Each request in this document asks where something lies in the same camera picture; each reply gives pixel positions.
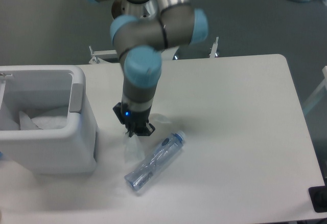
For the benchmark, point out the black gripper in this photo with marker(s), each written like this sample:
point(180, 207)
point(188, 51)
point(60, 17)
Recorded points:
point(131, 119)

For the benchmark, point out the white metal base frame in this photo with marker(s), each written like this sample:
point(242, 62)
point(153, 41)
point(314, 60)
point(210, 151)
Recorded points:
point(110, 56)

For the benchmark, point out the clear plastic water bottle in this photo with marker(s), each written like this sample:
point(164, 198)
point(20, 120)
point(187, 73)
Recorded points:
point(156, 161)

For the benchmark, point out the black device at table edge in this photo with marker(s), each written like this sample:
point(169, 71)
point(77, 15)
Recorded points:
point(318, 198)

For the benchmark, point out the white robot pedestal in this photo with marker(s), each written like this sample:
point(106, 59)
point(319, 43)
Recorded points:
point(146, 11)

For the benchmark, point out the white trash can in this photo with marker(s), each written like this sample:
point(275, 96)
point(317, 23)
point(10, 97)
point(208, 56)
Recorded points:
point(55, 151)

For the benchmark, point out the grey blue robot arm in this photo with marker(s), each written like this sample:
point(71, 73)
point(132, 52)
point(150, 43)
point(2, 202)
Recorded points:
point(139, 42)

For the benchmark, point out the white paper wrapper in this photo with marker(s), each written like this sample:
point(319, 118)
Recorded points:
point(159, 119)

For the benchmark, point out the white frame at right edge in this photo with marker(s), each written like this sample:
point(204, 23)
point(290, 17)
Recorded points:
point(316, 96)

